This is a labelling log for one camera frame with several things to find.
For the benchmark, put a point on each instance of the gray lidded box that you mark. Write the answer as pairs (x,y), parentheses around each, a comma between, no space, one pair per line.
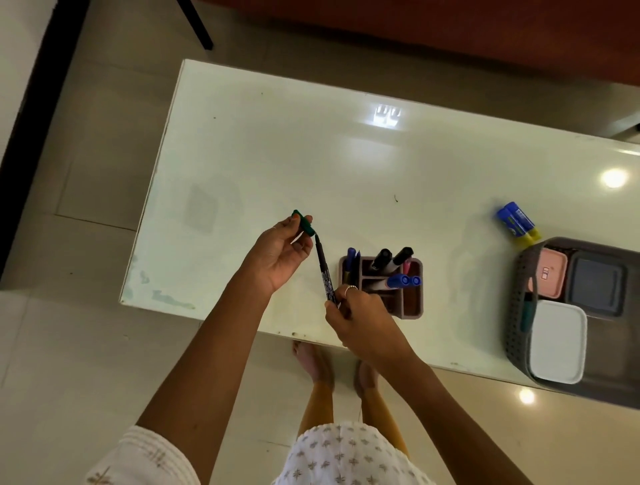
(597,285)

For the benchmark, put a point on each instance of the person's left foot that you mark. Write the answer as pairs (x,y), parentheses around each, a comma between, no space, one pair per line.
(312,362)

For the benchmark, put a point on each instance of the person's right foot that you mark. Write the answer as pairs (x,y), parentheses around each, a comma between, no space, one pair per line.
(366,377)

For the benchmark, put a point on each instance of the person's left fingers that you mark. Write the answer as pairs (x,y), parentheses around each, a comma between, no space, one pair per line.
(292,227)

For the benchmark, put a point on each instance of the black marker pen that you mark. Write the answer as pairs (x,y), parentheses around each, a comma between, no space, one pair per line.
(323,265)

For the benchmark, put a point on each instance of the pink lidded box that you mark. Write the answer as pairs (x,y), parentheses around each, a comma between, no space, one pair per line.
(550,272)

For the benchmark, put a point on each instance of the white marker with blue cap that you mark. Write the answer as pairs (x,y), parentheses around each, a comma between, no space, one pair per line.
(395,282)
(416,281)

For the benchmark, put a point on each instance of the person's right hand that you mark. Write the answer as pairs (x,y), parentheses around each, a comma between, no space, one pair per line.
(367,327)

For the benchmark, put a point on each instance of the black furniture leg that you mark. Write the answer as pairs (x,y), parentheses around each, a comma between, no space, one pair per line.
(196,25)

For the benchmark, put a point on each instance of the person's right forearm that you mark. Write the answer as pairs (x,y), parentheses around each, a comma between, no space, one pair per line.
(450,424)

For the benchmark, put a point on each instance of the person's left hand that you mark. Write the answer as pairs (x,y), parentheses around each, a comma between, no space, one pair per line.
(275,255)

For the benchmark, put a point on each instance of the person's foot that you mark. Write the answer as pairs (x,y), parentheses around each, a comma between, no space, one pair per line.
(366,377)
(312,362)

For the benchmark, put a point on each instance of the person's left forearm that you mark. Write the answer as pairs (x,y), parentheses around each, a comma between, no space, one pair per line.
(210,364)

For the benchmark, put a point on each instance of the green marker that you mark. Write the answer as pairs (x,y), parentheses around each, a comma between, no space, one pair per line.
(527,315)

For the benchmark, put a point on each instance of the white patterned garment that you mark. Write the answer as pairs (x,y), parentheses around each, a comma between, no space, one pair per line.
(345,459)

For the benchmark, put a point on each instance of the orange-brown sofa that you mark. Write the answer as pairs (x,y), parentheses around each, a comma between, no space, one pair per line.
(450,30)

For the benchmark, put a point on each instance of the mauve pen organizer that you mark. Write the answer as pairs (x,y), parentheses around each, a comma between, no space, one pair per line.
(412,305)

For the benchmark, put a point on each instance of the black skirting strip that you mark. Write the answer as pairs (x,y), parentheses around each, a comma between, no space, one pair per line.
(35,125)

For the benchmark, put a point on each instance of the person's right thumb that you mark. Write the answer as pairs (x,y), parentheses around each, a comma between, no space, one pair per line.
(334,314)

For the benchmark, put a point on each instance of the black capped marker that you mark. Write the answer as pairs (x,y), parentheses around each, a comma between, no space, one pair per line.
(402,256)
(382,259)

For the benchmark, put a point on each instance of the white lidded box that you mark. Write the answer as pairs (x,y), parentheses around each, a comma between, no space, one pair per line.
(557,342)

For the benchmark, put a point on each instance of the green marker cap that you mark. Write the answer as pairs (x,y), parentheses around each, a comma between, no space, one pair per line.
(305,225)

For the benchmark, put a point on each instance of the gray plastic basket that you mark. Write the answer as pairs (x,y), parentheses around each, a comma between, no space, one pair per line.
(517,320)

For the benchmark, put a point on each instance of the dark blue pen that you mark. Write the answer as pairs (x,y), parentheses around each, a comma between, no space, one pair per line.
(351,255)

